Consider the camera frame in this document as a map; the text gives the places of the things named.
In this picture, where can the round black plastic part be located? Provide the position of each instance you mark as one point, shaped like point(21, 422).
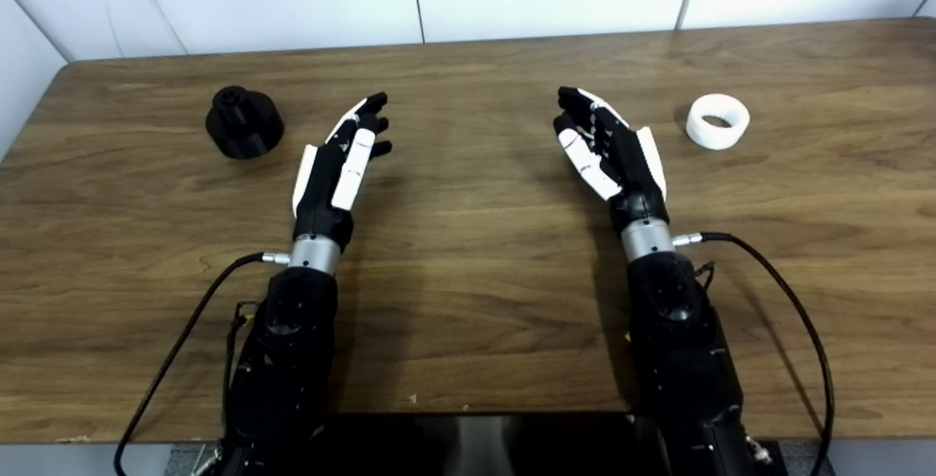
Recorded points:
point(245, 132)

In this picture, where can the glossy black robot torso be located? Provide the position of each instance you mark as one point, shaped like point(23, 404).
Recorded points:
point(380, 447)

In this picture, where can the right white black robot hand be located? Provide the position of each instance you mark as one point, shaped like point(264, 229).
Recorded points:
point(630, 169)

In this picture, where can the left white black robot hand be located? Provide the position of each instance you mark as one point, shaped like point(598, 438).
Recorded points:
point(322, 191)

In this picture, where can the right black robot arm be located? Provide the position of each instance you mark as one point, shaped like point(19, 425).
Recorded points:
point(680, 359)

